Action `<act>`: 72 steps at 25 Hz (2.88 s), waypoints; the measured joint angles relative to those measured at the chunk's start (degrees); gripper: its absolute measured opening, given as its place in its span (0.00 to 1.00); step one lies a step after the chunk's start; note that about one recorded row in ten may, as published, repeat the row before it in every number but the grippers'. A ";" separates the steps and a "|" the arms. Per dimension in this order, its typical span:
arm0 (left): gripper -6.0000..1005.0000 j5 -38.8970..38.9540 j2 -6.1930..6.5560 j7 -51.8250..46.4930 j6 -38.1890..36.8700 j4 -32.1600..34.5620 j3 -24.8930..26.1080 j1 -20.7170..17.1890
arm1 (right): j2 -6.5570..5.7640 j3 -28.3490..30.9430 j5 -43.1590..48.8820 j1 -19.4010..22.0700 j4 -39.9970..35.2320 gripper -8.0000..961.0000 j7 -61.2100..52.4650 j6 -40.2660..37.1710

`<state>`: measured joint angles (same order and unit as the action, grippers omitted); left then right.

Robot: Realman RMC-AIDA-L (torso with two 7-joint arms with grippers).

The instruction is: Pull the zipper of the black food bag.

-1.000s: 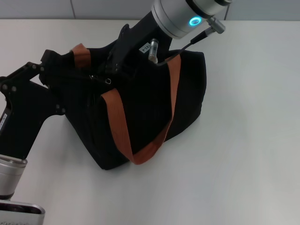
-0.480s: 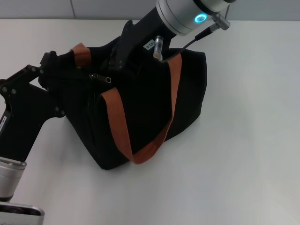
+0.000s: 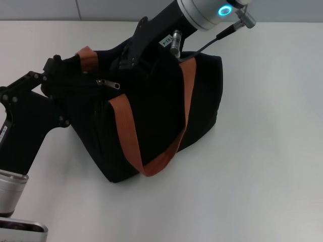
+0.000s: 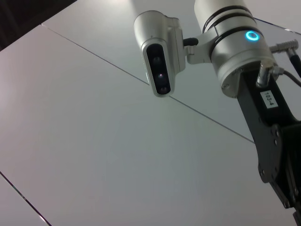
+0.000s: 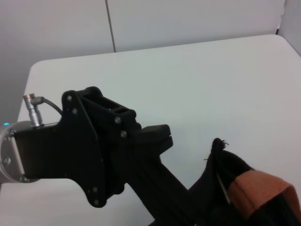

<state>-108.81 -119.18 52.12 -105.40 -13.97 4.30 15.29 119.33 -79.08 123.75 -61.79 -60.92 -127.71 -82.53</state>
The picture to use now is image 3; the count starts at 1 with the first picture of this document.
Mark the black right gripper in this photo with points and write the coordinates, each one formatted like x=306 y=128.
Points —
x=156 y=27

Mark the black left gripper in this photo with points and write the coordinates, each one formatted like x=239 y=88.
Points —
x=25 y=131

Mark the silver metal zipper pull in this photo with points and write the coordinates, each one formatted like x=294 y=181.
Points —
x=108 y=84

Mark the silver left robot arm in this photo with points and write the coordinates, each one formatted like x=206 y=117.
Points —
x=12 y=191

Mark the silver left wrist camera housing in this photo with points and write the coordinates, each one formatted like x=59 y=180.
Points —
x=22 y=230

